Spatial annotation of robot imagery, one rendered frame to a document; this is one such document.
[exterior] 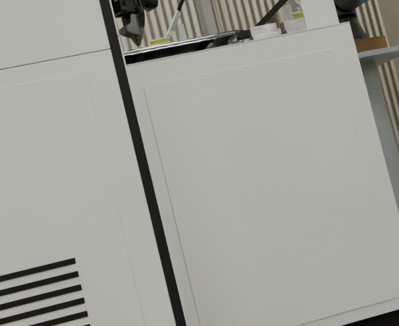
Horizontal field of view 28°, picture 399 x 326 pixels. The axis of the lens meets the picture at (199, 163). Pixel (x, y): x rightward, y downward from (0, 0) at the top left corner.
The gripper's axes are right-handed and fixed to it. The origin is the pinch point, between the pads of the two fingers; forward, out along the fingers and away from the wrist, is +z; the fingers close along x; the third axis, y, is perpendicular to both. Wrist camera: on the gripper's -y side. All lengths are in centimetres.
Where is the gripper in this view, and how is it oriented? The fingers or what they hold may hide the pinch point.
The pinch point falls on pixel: (140, 41)
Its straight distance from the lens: 245.2
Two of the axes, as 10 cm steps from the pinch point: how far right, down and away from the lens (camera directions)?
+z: 2.4, 9.7, -0.7
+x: 6.7, -2.1, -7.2
